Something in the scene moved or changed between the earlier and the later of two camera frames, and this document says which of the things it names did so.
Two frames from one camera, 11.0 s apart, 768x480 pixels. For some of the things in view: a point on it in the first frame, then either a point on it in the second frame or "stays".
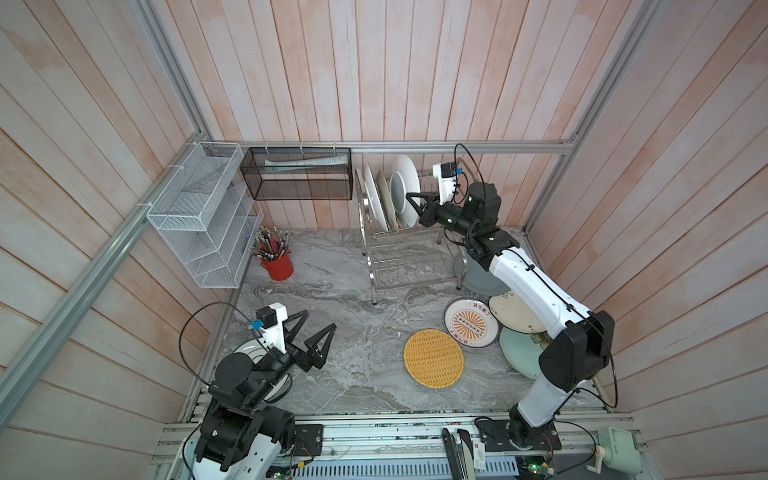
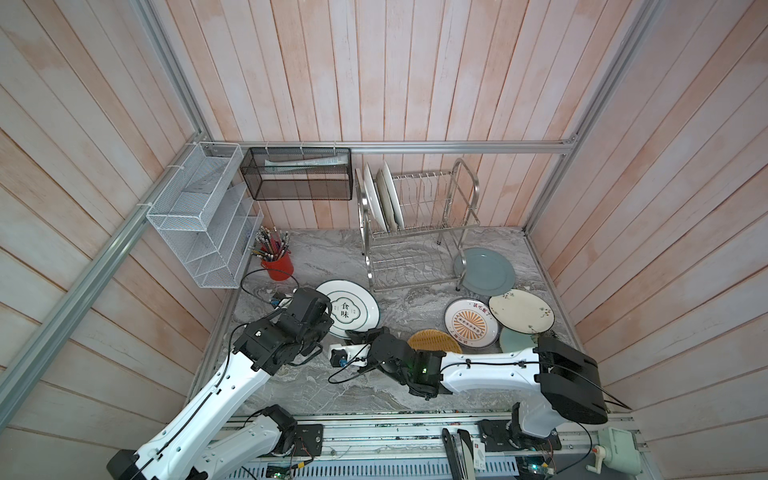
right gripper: (429, 213) → (369, 336)
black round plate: (388, 200) stays
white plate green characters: (281, 386) → (353, 308)
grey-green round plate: (475, 278) stays
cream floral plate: (513, 312) stays
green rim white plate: (373, 198) stays
